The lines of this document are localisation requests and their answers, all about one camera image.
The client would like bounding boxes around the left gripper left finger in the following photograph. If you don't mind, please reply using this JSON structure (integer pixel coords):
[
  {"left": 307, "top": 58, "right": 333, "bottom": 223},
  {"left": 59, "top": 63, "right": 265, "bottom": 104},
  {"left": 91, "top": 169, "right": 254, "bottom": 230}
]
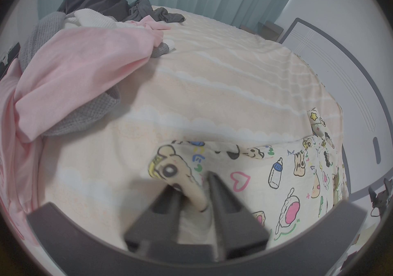
[{"left": 124, "top": 183, "right": 182, "bottom": 254}]

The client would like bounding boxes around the grey knitted garment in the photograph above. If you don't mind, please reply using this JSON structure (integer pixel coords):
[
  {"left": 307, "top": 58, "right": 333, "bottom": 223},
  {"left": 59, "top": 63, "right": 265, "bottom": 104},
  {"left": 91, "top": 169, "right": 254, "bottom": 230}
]
[{"left": 18, "top": 11, "right": 171, "bottom": 137}]

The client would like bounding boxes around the white printed pyjama top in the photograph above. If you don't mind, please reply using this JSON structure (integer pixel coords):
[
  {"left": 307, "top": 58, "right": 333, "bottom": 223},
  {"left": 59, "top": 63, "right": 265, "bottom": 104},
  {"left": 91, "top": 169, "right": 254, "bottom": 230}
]
[{"left": 149, "top": 108, "right": 349, "bottom": 241}]

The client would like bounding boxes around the bed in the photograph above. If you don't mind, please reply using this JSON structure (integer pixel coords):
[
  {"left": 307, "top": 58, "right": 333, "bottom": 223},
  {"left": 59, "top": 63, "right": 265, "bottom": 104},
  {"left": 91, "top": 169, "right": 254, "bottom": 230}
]
[{"left": 31, "top": 5, "right": 388, "bottom": 249}]

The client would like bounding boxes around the grey bedside table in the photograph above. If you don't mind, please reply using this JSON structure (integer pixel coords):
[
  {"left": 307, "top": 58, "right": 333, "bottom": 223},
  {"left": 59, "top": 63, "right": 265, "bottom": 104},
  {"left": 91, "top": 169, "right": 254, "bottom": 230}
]
[{"left": 241, "top": 21, "right": 284, "bottom": 42}]

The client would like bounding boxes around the white garment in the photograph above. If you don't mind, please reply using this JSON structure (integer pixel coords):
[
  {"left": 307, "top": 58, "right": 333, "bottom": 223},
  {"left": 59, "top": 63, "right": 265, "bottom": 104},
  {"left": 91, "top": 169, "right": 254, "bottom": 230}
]
[{"left": 63, "top": 8, "right": 178, "bottom": 51}]

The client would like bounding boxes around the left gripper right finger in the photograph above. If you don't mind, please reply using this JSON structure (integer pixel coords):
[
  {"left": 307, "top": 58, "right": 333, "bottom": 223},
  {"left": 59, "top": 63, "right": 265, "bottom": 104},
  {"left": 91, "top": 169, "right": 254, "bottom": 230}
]
[{"left": 207, "top": 172, "right": 271, "bottom": 262}]

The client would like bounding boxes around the pink T-shirt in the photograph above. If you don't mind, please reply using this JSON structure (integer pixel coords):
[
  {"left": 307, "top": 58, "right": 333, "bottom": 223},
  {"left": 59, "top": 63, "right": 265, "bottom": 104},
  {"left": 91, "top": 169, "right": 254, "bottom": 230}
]
[{"left": 0, "top": 17, "right": 172, "bottom": 240}]

